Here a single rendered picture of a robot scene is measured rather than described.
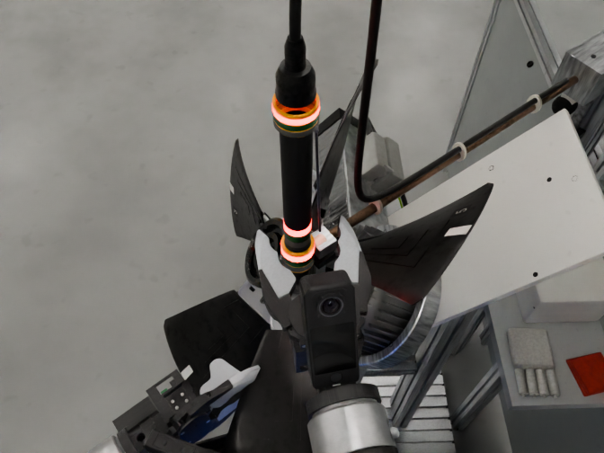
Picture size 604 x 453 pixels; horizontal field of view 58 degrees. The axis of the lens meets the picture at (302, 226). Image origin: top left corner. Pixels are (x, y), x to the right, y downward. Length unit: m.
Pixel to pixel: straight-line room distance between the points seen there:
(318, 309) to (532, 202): 0.54
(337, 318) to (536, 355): 0.84
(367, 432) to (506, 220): 0.54
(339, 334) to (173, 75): 2.71
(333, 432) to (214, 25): 3.07
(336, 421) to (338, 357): 0.06
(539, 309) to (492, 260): 0.34
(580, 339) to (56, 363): 1.77
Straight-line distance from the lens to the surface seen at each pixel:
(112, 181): 2.70
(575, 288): 1.28
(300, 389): 0.84
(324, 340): 0.50
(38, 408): 2.27
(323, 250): 0.73
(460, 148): 0.85
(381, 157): 1.11
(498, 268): 0.93
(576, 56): 1.04
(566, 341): 1.35
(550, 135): 0.98
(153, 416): 0.85
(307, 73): 0.48
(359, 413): 0.51
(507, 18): 2.02
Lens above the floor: 1.99
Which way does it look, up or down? 56 degrees down
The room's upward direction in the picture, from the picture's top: straight up
